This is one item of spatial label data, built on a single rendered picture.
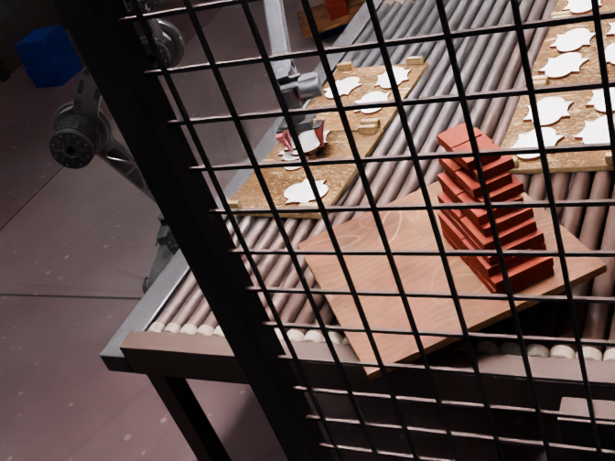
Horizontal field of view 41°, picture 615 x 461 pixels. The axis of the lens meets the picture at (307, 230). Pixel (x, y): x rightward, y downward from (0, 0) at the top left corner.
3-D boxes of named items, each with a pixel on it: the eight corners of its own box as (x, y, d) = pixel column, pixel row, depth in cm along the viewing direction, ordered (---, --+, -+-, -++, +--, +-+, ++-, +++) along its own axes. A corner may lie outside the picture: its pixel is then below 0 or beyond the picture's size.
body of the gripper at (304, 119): (285, 123, 246) (276, 101, 243) (317, 116, 243) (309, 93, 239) (280, 134, 241) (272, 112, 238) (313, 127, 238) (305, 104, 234)
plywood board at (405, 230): (370, 380, 156) (367, 374, 155) (299, 249, 198) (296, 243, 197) (607, 272, 159) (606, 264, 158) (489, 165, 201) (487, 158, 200)
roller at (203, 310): (177, 352, 205) (169, 337, 203) (408, 5, 339) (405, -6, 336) (193, 353, 203) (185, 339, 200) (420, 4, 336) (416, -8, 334)
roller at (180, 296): (145, 349, 210) (137, 336, 207) (386, 8, 344) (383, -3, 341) (161, 350, 208) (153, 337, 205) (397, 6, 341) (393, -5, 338)
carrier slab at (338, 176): (222, 214, 243) (220, 210, 242) (287, 137, 269) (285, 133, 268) (324, 219, 224) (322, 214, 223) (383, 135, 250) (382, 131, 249)
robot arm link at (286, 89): (275, 83, 238) (274, 91, 234) (297, 76, 237) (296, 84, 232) (283, 104, 242) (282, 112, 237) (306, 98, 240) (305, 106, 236)
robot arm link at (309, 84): (283, 79, 245) (274, 63, 238) (320, 68, 243) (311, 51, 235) (288, 112, 240) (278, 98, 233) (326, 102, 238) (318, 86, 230)
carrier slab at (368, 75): (286, 136, 270) (285, 132, 269) (338, 72, 296) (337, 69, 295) (383, 133, 251) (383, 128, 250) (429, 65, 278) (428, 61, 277)
